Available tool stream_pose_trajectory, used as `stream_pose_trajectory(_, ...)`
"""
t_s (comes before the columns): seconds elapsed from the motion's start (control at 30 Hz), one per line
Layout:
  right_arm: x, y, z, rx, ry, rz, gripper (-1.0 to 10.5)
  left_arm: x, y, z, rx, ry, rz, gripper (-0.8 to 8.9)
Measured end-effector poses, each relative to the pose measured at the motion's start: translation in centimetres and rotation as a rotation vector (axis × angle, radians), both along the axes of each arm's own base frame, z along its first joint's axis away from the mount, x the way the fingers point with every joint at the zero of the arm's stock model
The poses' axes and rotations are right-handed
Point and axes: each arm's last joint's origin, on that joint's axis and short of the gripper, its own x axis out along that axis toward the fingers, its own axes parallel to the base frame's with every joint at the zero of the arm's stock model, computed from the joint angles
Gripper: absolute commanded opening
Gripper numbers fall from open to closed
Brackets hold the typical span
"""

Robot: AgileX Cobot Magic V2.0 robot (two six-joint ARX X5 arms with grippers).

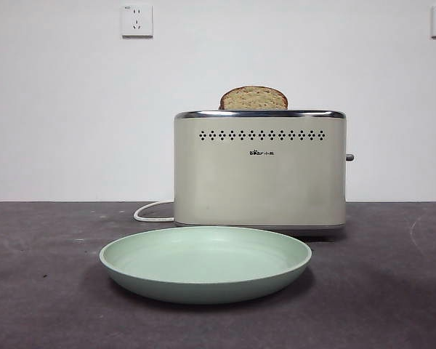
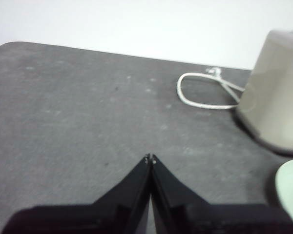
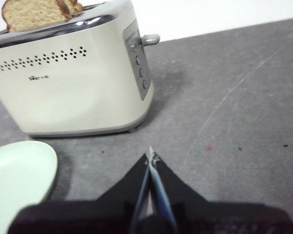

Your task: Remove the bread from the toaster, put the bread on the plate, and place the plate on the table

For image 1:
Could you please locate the large brown-crusted bread slice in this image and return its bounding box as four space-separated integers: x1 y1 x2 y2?
219 86 288 111

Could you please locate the pale green round plate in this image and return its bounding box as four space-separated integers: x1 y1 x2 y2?
99 225 312 305

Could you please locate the cream toaster with chrome top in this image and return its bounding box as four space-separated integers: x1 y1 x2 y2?
173 108 355 237

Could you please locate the white toaster power cable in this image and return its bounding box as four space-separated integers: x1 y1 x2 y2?
133 201 176 222

